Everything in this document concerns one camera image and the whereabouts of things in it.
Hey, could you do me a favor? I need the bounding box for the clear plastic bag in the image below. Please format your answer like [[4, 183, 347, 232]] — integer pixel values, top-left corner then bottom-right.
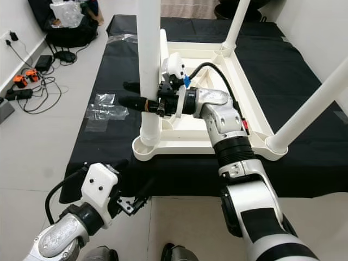
[[50, 1, 85, 29]]

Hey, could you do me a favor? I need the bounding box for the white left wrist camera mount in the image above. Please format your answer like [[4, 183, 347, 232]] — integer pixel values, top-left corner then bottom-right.
[[80, 161, 121, 221]]

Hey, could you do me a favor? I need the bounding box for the clear tape strip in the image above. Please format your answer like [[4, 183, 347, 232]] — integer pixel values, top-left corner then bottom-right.
[[107, 33, 138, 45]]

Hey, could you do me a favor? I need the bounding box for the beige wicker basket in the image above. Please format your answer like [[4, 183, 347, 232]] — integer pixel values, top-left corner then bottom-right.
[[160, 0, 224, 20]]

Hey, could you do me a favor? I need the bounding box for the grey tape patch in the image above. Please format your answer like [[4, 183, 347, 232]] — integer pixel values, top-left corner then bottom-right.
[[334, 110, 348, 124]]

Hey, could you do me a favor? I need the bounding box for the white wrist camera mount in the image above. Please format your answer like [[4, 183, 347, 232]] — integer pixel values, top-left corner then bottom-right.
[[80, 161, 121, 221], [161, 51, 191, 118]]

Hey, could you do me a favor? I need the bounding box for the grey right robot foot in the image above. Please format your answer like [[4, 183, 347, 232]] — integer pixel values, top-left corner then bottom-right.
[[160, 243, 197, 261]]

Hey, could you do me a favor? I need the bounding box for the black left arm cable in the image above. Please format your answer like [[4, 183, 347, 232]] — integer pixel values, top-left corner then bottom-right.
[[44, 165, 91, 227]]

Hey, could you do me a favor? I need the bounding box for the black wok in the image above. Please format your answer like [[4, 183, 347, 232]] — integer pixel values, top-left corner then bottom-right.
[[214, 0, 268, 23]]

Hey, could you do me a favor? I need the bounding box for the black round device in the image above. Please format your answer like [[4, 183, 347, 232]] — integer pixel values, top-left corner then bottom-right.
[[54, 50, 78, 64]]

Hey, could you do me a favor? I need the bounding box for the grey robot foot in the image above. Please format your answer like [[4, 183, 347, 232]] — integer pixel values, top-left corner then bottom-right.
[[81, 245, 118, 261], [160, 243, 197, 261]]

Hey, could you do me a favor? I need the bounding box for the black floor cable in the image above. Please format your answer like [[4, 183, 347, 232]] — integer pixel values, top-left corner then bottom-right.
[[21, 65, 69, 113]]

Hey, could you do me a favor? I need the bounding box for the black power adapter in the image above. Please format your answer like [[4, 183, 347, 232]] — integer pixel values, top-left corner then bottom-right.
[[34, 54, 54, 72]]

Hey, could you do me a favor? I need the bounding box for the grey box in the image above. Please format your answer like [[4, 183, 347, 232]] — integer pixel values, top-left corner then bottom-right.
[[0, 97, 16, 123]]

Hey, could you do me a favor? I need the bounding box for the grey left robot foot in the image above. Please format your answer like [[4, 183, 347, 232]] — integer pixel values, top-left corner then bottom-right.
[[81, 245, 118, 261]]

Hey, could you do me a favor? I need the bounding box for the black tablecloth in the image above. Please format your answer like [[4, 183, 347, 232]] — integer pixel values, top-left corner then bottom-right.
[[60, 15, 348, 205]]

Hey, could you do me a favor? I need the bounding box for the black cable with blue plug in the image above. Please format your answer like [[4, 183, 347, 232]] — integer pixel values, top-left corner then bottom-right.
[[184, 61, 246, 118]]

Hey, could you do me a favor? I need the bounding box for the orange black device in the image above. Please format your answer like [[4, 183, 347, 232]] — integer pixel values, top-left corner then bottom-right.
[[13, 74, 28, 89], [26, 67, 40, 83]]

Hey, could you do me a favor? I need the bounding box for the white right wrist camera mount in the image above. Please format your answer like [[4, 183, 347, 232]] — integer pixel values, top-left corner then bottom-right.
[[161, 51, 191, 118]]

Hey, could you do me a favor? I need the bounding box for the black power strip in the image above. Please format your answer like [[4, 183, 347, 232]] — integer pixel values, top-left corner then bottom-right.
[[4, 88, 34, 101]]

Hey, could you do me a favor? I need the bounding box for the white plastic children table top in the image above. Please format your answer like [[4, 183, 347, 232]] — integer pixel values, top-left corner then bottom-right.
[[132, 40, 289, 163]]

